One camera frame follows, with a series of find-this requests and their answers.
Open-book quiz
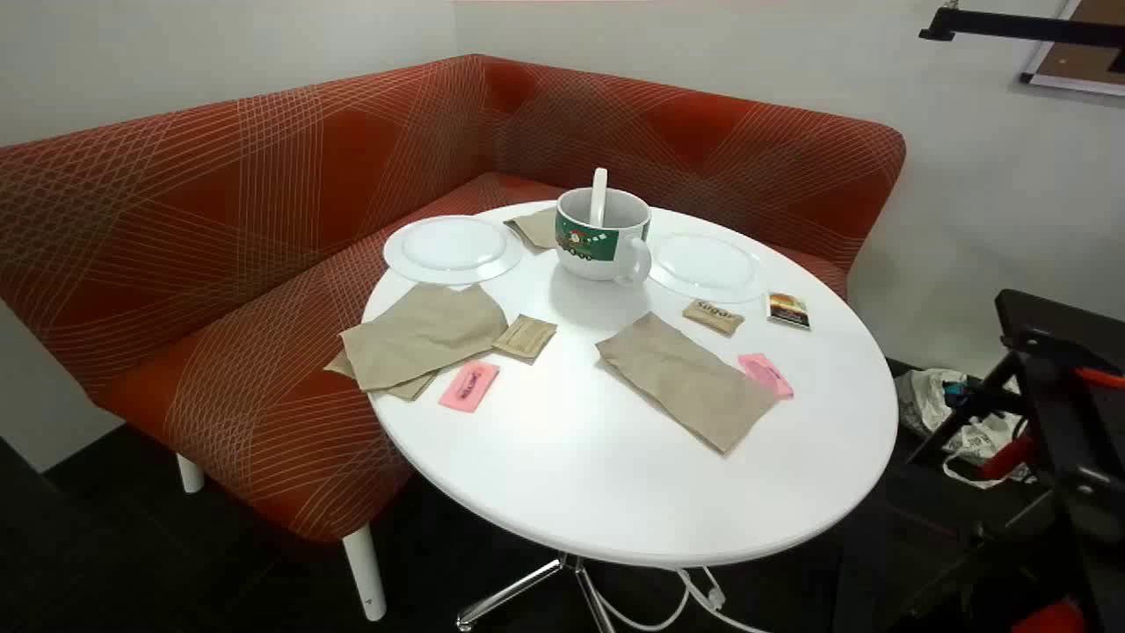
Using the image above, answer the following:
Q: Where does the brown packet behind mug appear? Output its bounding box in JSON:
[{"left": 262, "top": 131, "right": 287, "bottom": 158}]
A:
[{"left": 511, "top": 208, "right": 556, "bottom": 255}]

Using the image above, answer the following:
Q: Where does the small brown packet near centre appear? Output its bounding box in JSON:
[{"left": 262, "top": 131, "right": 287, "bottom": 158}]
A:
[{"left": 497, "top": 318, "right": 556, "bottom": 362}]

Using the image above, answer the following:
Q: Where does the small brown packet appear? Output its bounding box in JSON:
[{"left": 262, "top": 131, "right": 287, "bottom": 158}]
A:
[
  {"left": 497, "top": 318, "right": 556, "bottom": 362},
  {"left": 683, "top": 300, "right": 745, "bottom": 338}
]

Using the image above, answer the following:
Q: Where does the left pink sweetener packet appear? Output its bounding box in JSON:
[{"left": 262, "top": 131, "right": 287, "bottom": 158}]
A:
[{"left": 438, "top": 362, "right": 499, "bottom": 412}]

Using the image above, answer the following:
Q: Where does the pink sweetener packet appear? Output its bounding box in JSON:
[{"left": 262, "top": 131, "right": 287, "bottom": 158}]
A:
[
  {"left": 438, "top": 362, "right": 499, "bottom": 412},
  {"left": 739, "top": 351, "right": 793, "bottom": 398}
]

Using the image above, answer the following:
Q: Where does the left clear plastic plate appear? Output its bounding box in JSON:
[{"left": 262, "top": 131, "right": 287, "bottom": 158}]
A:
[{"left": 384, "top": 214, "right": 521, "bottom": 286}]

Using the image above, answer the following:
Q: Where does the clear plastic plate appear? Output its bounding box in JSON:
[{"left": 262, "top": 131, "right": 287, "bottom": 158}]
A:
[
  {"left": 384, "top": 214, "right": 521, "bottom": 286},
  {"left": 651, "top": 233, "right": 754, "bottom": 300}
]

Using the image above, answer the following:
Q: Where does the right large brown napkin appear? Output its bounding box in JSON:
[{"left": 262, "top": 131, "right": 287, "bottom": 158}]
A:
[{"left": 599, "top": 314, "right": 776, "bottom": 453}]

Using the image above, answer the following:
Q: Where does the large brown napkin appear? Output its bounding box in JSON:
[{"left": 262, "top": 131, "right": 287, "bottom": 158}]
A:
[
  {"left": 599, "top": 314, "right": 776, "bottom": 453},
  {"left": 326, "top": 286, "right": 507, "bottom": 400}
]

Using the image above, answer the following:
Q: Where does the right clear plastic plate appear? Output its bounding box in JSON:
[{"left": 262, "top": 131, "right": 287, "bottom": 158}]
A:
[{"left": 651, "top": 233, "right": 754, "bottom": 300}]

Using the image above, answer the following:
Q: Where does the small brown packet right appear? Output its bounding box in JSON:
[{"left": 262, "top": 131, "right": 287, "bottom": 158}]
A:
[{"left": 683, "top": 300, "right": 745, "bottom": 338}]

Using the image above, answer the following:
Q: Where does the left large brown napkin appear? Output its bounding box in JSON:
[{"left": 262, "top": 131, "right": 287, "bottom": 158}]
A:
[{"left": 326, "top": 286, "right": 507, "bottom": 400}]

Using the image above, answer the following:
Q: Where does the right pink sweetener packet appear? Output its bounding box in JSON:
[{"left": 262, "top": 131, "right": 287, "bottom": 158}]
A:
[{"left": 739, "top": 351, "right": 793, "bottom": 398}]

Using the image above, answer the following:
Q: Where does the dark tea bag packet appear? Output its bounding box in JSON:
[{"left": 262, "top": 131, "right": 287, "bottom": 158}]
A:
[{"left": 765, "top": 293, "right": 811, "bottom": 332}]

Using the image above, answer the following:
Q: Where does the chrome table base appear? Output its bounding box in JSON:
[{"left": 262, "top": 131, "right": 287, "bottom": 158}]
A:
[{"left": 453, "top": 557, "right": 765, "bottom": 633}]

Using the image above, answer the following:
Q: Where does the red patterned corner sofa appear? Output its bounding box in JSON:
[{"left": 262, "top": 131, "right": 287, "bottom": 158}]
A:
[{"left": 0, "top": 48, "right": 910, "bottom": 626}]

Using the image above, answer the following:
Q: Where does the black robot stand equipment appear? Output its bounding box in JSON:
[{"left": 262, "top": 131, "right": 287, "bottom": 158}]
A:
[{"left": 885, "top": 290, "right": 1125, "bottom": 633}]

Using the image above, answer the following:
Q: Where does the white cloth and cables pile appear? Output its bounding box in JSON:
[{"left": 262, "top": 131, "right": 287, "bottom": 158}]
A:
[{"left": 896, "top": 362, "right": 1036, "bottom": 494}]

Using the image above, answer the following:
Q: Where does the wall board with black bar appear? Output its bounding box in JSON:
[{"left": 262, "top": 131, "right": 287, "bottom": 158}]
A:
[{"left": 922, "top": 0, "right": 1125, "bottom": 97}]

